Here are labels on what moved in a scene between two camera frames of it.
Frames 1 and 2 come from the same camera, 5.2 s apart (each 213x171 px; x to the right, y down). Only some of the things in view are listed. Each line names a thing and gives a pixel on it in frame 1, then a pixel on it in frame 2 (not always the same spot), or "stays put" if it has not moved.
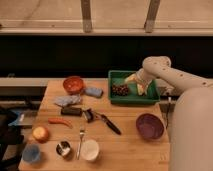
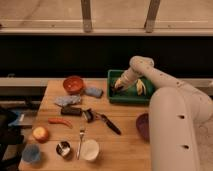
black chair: [9, 135] stays put
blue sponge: [93, 92] stays put
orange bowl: [73, 84] stays put
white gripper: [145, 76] -> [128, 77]
